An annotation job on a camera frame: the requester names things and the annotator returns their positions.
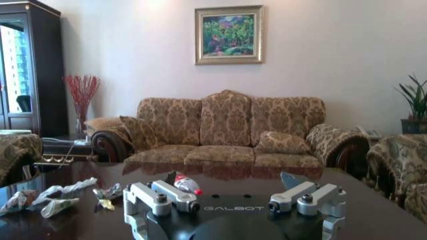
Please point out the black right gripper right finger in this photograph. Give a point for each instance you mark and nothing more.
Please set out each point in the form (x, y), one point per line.
(324, 197)

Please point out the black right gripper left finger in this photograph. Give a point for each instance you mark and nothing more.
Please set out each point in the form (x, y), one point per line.
(143, 193)

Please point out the crumpled silver foil wrapper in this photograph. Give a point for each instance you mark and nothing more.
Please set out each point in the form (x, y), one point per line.
(109, 191)

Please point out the small yellow wrapper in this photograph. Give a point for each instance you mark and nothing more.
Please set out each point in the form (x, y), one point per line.
(107, 205)

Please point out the crushed plastic bottle red cap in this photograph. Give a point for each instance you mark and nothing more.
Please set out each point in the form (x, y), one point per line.
(185, 185)

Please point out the long crumpled white wrapper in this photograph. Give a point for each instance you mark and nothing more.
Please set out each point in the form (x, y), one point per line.
(70, 187)

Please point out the brown patterned square cushion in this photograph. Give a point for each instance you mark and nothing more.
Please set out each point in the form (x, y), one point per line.
(283, 143)
(140, 132)

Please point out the crumpled green white wrapper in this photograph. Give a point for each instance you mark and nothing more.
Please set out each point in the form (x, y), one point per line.
(60, 204)

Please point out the brown patterned armchair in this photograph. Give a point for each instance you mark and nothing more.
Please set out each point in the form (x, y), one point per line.
(400, 162)
(17, 155)

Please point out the dark side table gold trim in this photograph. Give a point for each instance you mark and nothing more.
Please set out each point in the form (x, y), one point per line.
(66, 151)

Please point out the clear glass vase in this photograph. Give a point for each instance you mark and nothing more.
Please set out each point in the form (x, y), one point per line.
(81, 117)

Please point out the brown patterned three-seat sofa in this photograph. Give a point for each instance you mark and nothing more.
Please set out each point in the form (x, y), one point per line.
(227, 125)

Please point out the crumpled white paper wrapper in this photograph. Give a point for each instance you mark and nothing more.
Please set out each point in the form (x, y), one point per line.
(14, 202)

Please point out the dark plant pot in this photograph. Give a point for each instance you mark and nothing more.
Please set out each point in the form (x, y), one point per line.
(413, 126)

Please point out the red branch bunch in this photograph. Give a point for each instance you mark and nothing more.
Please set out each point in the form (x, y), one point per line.
(81, 87)

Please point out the green leafy houseplant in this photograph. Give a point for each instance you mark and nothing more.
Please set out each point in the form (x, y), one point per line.
(415, 97)

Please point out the dark wooden glass cabinet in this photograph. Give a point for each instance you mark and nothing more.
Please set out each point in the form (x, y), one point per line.
(42, 75)

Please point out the framed flower painting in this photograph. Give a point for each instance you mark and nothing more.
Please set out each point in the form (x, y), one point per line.
(228, 35)

